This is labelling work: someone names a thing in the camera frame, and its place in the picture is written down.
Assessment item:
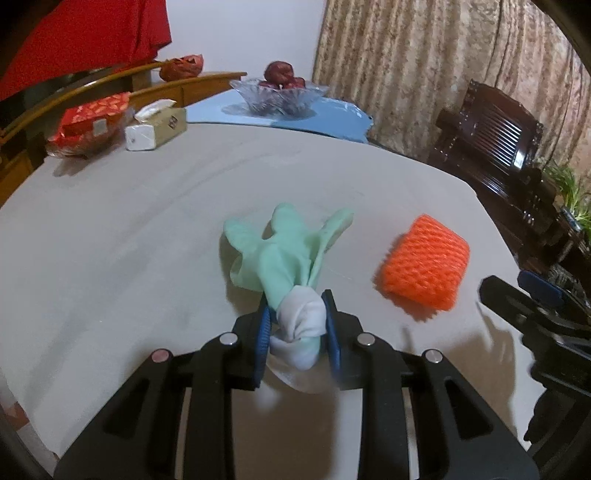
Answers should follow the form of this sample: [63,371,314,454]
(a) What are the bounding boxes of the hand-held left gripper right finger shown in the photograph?
[322,289,540,480]

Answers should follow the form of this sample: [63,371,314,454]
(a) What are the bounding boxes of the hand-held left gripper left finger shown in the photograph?
[54,300,273,480]

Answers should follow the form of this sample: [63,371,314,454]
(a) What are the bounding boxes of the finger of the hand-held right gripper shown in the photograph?
[517,270,571,306]
[479,275,579,334]

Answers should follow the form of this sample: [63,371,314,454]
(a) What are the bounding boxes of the green rubber glove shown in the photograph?
[223,202,355,372]

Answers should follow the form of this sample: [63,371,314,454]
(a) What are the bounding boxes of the orange foam fruit net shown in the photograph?
[373,213,471,311]

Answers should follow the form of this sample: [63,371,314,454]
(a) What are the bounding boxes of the dark wooden side table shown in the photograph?
[522,185,591,282]

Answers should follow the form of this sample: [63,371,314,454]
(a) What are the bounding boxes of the green potted plant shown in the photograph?
[538,159,585,219]

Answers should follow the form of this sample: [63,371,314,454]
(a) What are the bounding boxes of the dark wooden armchair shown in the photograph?
[427,78,546,259]

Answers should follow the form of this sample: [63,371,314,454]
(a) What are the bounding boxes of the blue table mat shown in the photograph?
[185,88,374,145]

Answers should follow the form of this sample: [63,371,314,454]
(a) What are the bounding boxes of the glass fruit bowl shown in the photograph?
[229,78,330,116]

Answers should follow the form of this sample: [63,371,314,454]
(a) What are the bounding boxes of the tissue box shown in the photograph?
[124,99,188,152]

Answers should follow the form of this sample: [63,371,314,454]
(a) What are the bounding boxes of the light wooden chair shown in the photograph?
[0,62,162,139]
[0,71,247,204]

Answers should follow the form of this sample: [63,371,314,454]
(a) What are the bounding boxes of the red apples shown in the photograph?
[259,61,306,90]

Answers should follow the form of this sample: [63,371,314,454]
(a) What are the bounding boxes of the patterned beige curtain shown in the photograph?
[312,0,591,182]

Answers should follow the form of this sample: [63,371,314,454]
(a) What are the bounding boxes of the red gift packet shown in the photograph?
[45,91,134,160]

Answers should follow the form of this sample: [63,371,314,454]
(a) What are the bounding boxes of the red paper ornament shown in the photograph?
[159,54,205,82]

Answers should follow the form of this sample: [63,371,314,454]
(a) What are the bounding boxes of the red cloth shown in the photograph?
[0,0,172,100]

